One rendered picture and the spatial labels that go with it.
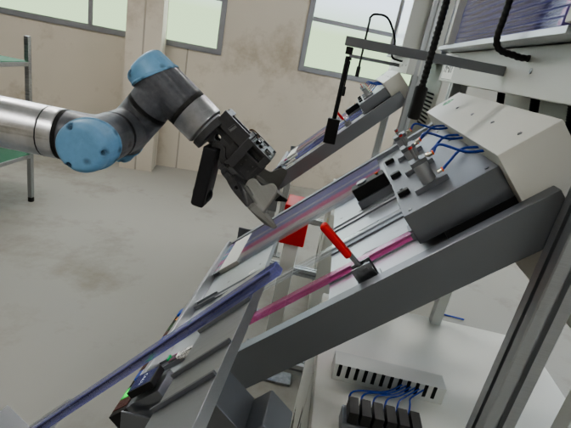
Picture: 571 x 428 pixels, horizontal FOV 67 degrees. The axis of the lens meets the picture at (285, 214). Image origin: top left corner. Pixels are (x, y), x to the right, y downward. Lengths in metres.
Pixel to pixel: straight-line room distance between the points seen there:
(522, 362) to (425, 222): 0.21
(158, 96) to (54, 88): 4.00
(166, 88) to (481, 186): 0.50
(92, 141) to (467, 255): 0.52
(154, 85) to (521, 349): 0.65
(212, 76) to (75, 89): 1.29
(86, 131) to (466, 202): 0.52
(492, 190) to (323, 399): 0.61
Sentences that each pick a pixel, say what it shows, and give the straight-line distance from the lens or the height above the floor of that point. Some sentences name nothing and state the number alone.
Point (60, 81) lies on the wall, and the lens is 4.72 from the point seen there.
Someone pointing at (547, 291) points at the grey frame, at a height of 1.10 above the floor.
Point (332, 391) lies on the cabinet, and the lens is 1.06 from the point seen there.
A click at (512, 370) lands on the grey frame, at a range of 0.65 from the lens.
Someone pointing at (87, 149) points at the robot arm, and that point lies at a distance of 0.66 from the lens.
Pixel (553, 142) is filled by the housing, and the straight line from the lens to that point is 0.61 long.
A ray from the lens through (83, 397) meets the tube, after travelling 0.62.
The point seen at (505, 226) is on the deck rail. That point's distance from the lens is 0.60.
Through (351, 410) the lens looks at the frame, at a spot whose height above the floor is 0.68.
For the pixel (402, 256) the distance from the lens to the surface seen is 0.65.
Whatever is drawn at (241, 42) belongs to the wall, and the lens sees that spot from 4.37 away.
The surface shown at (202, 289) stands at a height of 0.73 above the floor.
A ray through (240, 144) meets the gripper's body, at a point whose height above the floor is 1.15.
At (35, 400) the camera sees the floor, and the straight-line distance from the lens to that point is 1.90.
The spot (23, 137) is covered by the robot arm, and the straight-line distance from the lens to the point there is 0.73.
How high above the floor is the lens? 1.31
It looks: 20 degrees down
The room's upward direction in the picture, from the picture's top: 11 degrees clockwise
